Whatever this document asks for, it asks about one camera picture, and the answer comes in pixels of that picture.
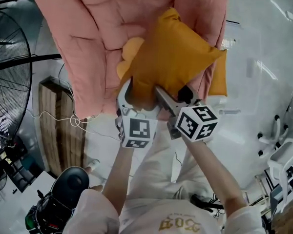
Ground white charger with cable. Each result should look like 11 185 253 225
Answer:
26 77 93 131

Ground person's right forearm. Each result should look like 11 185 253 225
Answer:
183 134 247 216

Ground black waist device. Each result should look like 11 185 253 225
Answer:
190 195 225 211

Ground person's left forearm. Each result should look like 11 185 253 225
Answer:
102 142 137 214

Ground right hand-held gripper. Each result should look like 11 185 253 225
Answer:
154 85 219 141

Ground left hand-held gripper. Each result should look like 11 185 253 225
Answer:
115 78 162 149

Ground orange flower-shaped cushion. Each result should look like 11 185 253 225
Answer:
116 37 145 79

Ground black shelf with bins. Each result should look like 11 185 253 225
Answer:
4 135 46 192

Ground black standing fan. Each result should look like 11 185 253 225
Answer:
0 0 62 160

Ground white office chair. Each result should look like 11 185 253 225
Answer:
257 83 293 204

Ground person's white shirt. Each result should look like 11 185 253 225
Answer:
63 189 267 234

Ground person's white trousers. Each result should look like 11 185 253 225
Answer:
122 128 218 204

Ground wooden bench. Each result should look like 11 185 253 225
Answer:
38 76 88 177

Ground pink padded lounge chair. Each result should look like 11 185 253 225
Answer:
32 0 231 119

